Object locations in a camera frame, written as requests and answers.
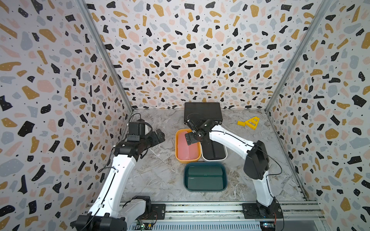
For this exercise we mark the aluminium rail front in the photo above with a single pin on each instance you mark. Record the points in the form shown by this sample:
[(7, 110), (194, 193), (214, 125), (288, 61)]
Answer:
[(228, 216)]

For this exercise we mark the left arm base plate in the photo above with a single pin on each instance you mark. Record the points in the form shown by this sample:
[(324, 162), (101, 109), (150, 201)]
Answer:
[(156, 212)]

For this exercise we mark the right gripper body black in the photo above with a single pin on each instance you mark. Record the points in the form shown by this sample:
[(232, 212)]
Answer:
[(192, 137)]

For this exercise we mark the white storage box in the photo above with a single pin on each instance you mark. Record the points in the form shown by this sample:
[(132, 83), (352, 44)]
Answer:
[(213, 151)]

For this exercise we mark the pink pencil case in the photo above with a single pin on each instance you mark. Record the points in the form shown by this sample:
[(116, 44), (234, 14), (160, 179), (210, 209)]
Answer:
[(186, 152)]

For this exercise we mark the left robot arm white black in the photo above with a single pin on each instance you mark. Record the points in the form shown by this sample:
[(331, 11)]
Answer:
[(106, 214)]

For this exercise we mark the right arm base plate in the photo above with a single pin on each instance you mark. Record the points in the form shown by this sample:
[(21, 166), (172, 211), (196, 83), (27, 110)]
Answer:
[(256, 210)]

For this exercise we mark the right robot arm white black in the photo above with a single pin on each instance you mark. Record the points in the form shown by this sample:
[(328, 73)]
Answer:
[(256, 162)]

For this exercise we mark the yellow storage box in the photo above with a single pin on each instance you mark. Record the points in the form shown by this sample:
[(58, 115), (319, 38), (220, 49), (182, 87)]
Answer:
[(176, 148)]

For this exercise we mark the teal storage box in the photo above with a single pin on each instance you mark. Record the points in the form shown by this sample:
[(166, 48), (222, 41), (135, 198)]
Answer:
[(224, 176)]

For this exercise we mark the dark grey pencil case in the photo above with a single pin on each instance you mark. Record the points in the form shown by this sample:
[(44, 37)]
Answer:
[(219, 150), (207, 150)]

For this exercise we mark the yellow plastic triangle piece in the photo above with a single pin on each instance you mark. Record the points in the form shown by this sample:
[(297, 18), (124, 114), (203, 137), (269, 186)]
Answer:
[(251, 123)]

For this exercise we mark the green pencil case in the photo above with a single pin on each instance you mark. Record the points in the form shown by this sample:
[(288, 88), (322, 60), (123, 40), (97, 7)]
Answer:
[(205, 183), (205, 171)]

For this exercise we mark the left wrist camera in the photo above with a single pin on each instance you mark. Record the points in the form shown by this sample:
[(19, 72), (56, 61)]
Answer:
[(136, 131)]

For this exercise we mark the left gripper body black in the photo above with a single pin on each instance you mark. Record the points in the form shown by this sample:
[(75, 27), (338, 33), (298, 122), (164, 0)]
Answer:
[(151, 140)]

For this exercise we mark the black briefcase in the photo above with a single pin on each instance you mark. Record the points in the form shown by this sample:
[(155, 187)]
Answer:
[(200, 112)]

